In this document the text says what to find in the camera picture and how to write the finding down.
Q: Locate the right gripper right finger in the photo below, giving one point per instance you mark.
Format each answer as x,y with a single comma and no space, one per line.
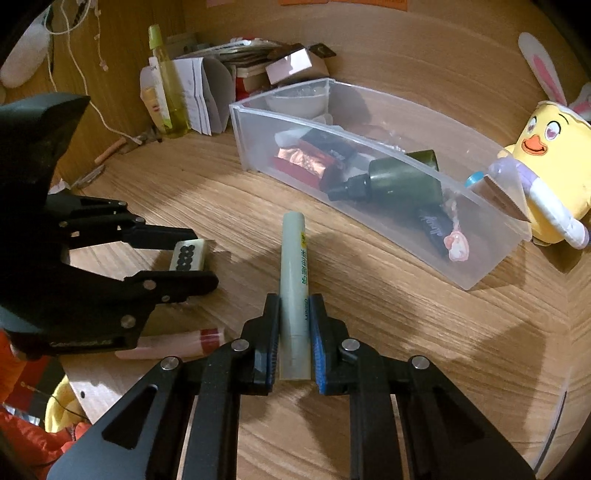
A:
408,419

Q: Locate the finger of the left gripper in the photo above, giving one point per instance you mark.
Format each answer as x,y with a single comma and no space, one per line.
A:
82,221
157,286

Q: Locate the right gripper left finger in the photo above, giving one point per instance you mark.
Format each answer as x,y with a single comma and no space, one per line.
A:
180,420

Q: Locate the pink cosmetic tube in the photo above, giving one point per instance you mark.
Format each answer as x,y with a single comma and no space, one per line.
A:
193,344

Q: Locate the pale green glue stick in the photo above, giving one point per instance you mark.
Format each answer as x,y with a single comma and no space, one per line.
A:
295,343

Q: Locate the pink braided keychain charm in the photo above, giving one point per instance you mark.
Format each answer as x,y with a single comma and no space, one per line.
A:
456,242

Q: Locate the grey nail polish bottle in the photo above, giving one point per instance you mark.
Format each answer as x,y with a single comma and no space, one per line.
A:
437,225

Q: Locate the white gauze roll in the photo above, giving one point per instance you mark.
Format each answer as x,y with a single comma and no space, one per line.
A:
289,138

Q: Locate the red tea box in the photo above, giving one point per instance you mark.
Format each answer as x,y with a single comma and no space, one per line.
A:
310,166

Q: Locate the dark green spray bottle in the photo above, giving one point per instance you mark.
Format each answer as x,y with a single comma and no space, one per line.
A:
389,180

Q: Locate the yellow-green spray bottle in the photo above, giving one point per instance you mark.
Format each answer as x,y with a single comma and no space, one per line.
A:
167,86

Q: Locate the beige cosmetic tube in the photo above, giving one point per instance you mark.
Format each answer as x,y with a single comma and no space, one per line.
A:
157,109

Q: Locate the white paper stack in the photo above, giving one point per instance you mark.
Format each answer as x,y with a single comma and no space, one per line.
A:
208,89

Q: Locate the red small boxes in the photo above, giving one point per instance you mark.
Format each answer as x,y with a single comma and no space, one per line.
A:
251,80

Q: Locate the magazines stack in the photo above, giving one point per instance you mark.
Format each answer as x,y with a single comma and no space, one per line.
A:
235,50

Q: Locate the clear plastic bin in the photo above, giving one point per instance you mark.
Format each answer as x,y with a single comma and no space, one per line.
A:
380,125

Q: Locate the white bowl of marbles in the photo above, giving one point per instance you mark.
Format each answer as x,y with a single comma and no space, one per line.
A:
301,102

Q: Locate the small pink white box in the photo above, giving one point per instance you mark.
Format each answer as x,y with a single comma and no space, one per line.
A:
301,65

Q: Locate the yellow chick plush toy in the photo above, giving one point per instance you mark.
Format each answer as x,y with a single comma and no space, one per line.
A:
552,155

